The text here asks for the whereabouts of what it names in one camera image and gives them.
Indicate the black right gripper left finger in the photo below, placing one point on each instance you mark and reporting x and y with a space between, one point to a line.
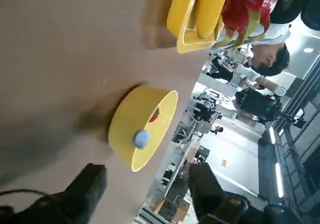
85 184

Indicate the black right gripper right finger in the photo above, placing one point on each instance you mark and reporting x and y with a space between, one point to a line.
205 186

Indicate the light blue plastic spoon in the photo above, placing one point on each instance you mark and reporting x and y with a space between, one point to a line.
141 139

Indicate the red toy strawberry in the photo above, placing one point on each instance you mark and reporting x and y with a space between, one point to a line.
154 116

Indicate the yellow bowl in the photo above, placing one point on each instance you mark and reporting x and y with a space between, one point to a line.
125 124

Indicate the distant small person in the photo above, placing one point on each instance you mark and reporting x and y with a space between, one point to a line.
217 129

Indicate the black machine with green light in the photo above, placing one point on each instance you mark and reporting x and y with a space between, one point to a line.
257 104

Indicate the yellow banana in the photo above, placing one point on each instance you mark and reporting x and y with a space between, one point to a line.
210 9

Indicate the yellow plastic tray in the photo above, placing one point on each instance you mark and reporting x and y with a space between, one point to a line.
180 9

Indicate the red dragon fruit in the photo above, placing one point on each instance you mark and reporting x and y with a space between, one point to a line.
245 6

